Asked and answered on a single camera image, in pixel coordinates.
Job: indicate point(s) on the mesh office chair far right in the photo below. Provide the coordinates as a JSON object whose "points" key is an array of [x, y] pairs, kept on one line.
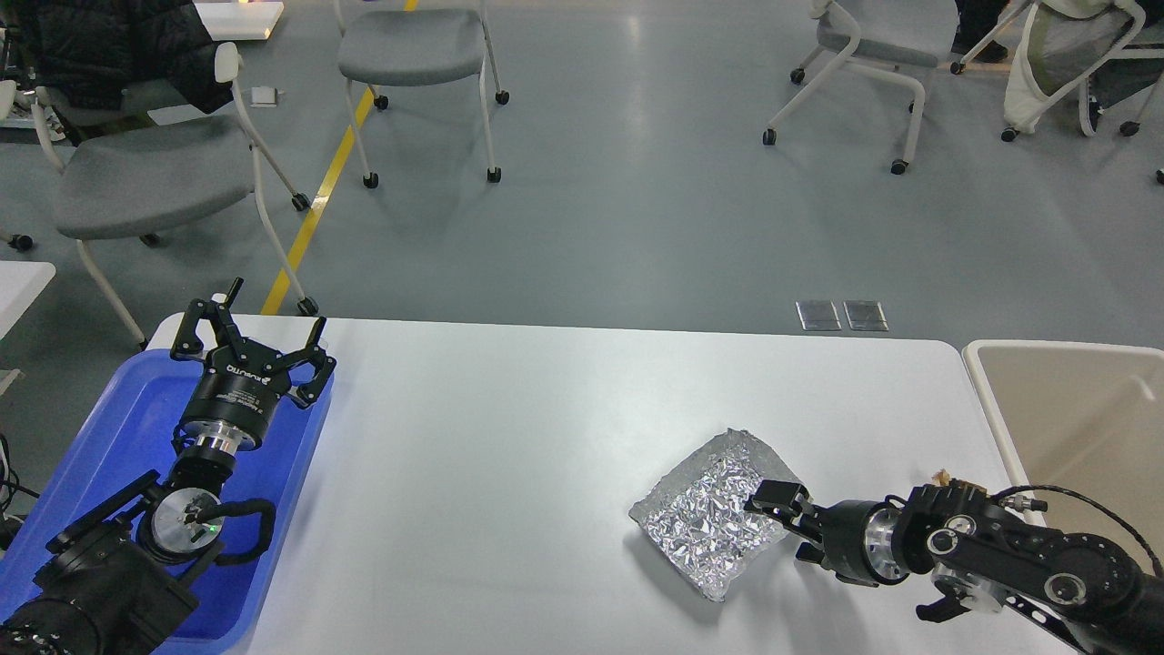
{"points": [[1104, 51]]}

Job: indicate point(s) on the grey chair top right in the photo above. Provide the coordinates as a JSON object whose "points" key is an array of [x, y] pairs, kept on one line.
{"points": [[898, 42]]}

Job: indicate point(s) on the white table top left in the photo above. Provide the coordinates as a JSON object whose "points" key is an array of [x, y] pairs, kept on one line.
{"points": [[240, 20]]}

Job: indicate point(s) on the white side table left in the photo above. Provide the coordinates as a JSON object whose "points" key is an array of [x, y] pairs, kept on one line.
{"points": [[21, 283]]}

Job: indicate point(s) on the grey chair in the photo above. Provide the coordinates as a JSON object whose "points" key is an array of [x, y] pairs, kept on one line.
{"points": [[138, 182], [414, 49], [898, 42]]}

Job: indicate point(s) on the black jacket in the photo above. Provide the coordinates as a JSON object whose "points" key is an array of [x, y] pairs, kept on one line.
{"points": [[93, 50]]}

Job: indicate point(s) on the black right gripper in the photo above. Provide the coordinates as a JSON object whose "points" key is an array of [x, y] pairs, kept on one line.
{"points": [[856, 537]]}

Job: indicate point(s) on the left metal floor plate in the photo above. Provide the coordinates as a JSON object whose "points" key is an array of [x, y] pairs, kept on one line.
{"points": [[818, 316]]}

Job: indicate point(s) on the small grey floor box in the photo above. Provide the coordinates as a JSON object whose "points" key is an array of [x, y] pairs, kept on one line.
{"points": [[264, 96]]}

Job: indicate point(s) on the beige plastic bin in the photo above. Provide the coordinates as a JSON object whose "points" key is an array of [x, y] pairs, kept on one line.
{"points": [[1080, 416]]}

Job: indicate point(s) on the aluminium foil container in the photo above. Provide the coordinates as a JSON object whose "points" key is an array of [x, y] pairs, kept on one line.
{"points": [[695, 515]]}

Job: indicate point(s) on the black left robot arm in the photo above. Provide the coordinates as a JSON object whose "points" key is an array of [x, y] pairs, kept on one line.
{"points": [[163, 526]]}

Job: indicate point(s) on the right metal floor plate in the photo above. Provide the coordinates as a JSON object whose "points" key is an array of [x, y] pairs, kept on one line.
{"points": [[866, 316]]}

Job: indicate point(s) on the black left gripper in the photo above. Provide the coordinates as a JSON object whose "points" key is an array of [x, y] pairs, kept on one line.
{"points": [[235, 393]]}

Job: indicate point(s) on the metal floor plate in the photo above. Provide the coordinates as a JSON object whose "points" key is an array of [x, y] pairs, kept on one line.
{"points": [[818, 316], [866, 316]]}

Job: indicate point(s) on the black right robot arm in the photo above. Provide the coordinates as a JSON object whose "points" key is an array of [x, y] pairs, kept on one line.
{"points": [[1081, 588]]}

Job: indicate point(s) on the grey chair front left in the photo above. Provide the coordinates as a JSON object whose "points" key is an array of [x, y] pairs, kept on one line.
{"points": [[138, 182]]}

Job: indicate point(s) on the grey chair top middle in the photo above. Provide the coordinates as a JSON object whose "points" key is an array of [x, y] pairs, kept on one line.
{"points": [[414, 49]]}

